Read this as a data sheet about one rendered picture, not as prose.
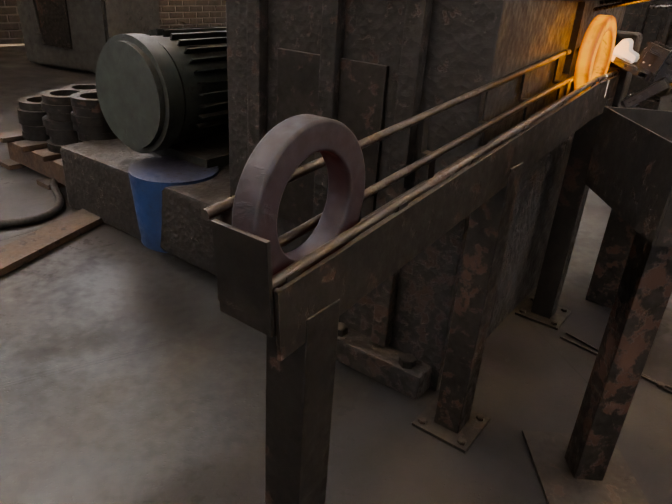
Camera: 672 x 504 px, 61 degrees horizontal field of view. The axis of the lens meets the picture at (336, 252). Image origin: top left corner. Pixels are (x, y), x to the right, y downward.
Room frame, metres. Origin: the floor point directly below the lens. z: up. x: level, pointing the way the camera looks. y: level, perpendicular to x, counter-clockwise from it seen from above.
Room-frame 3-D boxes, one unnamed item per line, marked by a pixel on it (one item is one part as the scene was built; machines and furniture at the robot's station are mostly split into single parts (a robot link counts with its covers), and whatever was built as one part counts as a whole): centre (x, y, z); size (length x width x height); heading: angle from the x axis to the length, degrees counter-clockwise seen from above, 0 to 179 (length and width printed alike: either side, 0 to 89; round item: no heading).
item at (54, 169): (2.75, 0.90, 0.22); 1.20 x 0.81 x 0.44; 143
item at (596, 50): (1.46, -0.59, 0.75); 0.18 x 0.03 x 0.18; 144
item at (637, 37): (1.66, -0.72, 0.68); 0.11 x 0.08 x 0.24; 55
